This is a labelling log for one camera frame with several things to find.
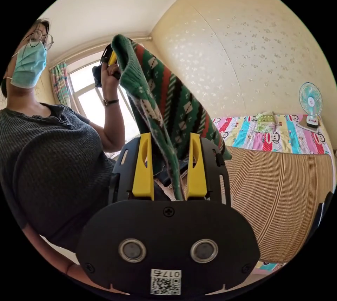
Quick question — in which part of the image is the person's body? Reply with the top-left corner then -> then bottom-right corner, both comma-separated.
0,19 -> 174,254

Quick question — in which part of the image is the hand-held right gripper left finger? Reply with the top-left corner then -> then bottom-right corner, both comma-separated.
132,132 -> 155,199

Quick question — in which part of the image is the colourful checked curtain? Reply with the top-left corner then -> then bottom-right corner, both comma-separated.
49,61 -> 71,107

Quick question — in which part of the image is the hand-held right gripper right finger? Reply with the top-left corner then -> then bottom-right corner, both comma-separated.
186,133 -> 208,200

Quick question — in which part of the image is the bed with woven mat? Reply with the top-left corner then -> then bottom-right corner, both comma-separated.
210,113 -> 337,278

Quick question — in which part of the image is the person's left hand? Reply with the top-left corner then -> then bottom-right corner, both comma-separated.
101,63 -> 122,101

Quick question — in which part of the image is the person's right forearm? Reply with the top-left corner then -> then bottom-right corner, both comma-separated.
21,223 -> 91,285

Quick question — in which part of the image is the green patterned sweater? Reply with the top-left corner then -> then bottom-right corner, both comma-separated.
111,34 -> 232,201

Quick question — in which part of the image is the green printed pillow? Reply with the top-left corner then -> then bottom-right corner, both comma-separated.
255,112 -> 276,132

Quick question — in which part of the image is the person's left forearm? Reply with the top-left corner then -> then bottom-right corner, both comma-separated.
99,98 -> 127,153

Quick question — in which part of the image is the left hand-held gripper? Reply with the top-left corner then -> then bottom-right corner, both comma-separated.
92,44 -> 121,88

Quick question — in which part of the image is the white and teal fan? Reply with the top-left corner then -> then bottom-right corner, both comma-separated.
298,82 -> 323,131

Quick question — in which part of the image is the window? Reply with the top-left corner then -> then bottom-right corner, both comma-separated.
66,53 -> 140,144

